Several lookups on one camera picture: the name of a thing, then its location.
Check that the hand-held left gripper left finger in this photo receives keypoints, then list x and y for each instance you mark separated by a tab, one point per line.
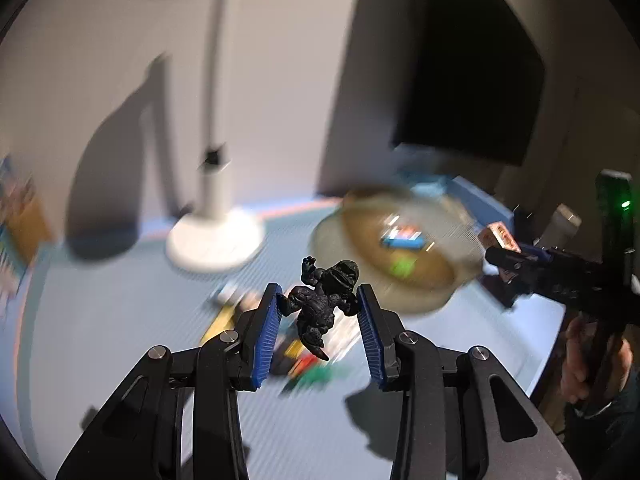
265	340

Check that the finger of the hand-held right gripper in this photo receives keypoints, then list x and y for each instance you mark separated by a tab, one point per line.
537	252
525	272

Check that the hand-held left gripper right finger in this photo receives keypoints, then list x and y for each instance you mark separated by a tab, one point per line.
372	340

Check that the printed wooden block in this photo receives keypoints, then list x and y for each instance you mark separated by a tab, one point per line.
500	235

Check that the colourful toy pieces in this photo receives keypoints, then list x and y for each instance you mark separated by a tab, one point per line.
305	367

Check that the black toy figure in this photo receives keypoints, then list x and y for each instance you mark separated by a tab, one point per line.
315	305

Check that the ribbed brown bowl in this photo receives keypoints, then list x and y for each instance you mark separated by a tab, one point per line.
360	245

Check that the heap of small colourful toys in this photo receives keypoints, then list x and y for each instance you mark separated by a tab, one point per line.
402	242

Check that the person's right forearm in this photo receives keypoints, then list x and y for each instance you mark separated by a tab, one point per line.
610	440

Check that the person's right hand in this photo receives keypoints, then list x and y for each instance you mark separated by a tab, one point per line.
575	360

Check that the grey box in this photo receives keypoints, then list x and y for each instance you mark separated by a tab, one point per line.
562	222

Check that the blue box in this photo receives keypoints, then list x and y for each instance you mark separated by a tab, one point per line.
475	200

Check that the blue textured mat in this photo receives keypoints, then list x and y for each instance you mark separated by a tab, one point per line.
150	310

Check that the white desk lamp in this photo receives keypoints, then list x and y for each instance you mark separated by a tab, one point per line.
215	230

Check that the black monitor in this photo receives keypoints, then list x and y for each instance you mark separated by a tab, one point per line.
475	70

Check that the brown cardboard box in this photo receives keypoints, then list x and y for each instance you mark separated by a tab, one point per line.
32	225

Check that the colourful box at left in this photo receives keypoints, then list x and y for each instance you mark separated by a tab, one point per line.
10	260

